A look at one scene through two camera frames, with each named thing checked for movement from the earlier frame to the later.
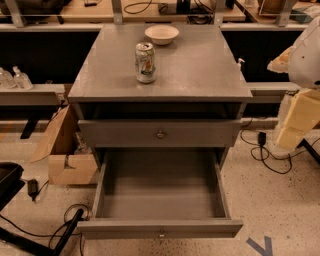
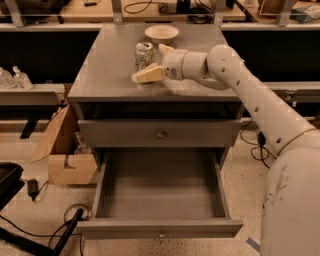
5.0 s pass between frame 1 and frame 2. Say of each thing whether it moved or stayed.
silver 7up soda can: stayed
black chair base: stayed
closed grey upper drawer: stayed
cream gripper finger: moved
